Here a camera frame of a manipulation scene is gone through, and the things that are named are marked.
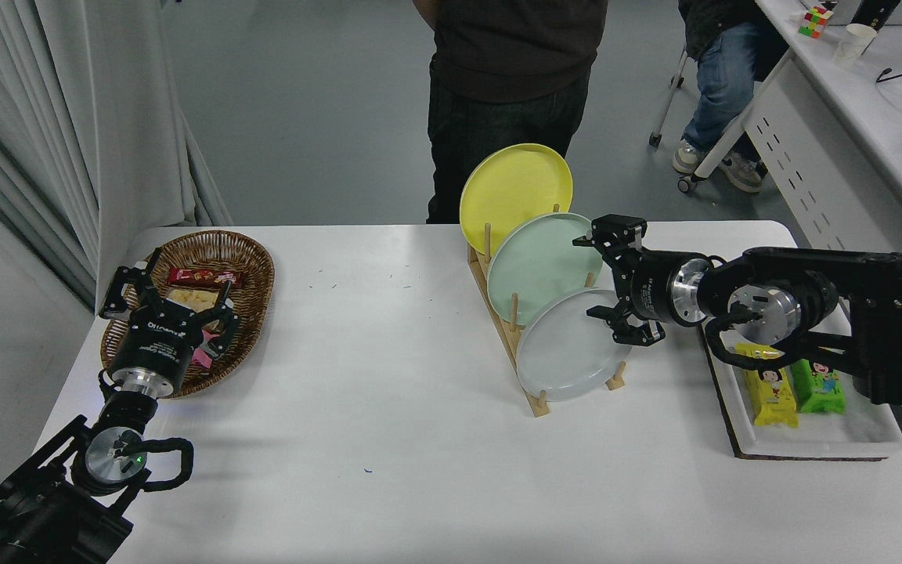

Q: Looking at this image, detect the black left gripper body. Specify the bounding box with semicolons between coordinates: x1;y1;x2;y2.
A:
110;307;220;396

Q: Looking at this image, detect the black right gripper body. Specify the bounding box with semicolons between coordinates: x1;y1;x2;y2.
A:
617;250;687;324

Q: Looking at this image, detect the grey plate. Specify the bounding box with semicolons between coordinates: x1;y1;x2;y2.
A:
516;288;640;403

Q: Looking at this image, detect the yellow plate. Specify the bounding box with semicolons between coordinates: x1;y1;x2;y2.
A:
460;143;574;255

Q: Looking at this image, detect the mint green plate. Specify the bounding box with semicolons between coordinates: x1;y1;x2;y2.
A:
487;212;605;327

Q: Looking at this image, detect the wooden plate rack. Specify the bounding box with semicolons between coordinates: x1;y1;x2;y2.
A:
467;204;628;418

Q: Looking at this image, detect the pink snack pack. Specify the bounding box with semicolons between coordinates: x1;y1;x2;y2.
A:
189;325;225;369

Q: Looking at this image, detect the pale yellow snack pack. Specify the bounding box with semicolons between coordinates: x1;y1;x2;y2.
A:
164;287;222;316

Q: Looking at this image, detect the red snack bar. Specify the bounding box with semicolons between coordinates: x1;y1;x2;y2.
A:
167;266;242;289

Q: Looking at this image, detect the brown wicker basket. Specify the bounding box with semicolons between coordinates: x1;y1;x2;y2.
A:
100;230;276;399

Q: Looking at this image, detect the yellow cartoon snack pack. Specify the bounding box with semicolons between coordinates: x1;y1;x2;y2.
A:
735;343;800;428

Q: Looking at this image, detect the seated person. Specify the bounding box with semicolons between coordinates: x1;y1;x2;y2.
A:
672;0;792;193

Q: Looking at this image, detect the standing person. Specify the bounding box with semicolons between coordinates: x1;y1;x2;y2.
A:
412;0;610;226

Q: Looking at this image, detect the grey curtain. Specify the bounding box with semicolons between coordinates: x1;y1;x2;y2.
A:
0;0;234;310

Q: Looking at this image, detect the green cartoon snack pack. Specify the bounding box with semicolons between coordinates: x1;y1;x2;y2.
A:
792;356;847;415

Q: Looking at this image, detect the white perforated desk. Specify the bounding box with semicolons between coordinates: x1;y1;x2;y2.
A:
741;0;902;471

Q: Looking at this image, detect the white tray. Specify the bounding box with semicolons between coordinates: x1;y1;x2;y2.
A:
687;265;902;461

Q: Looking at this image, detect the colourful puzzle cube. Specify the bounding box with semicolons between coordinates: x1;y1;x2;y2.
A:
798;6;836;40

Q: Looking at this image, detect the white paper cup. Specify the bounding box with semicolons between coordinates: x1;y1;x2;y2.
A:
834;23;879;66

